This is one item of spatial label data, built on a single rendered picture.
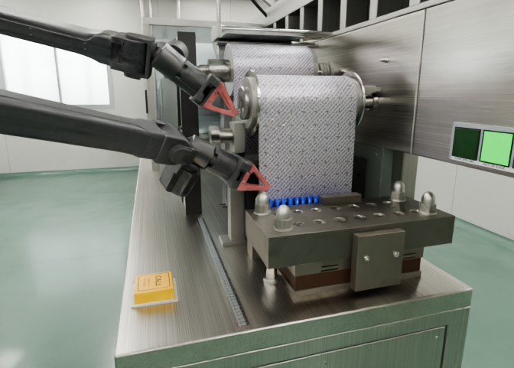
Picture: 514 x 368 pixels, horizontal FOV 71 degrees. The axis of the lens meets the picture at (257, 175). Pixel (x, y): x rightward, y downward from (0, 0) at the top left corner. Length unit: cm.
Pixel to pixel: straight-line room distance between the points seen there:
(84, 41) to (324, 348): 74
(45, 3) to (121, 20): 105
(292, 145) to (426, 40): 34
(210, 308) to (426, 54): 65
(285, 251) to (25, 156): 618
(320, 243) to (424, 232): 23
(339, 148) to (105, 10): 581
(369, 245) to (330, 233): 8
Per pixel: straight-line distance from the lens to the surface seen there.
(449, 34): 81
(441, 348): 88
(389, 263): 74
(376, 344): 77
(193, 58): 109
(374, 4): 103
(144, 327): 66
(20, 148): 666
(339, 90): 86
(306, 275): 70
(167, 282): 72
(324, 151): 85
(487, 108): 73
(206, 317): 66
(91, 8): 647
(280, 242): 64
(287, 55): 107
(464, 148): 75
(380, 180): 97
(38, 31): 87
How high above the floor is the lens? 127
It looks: 13 degrees down
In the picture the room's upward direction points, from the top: straight up
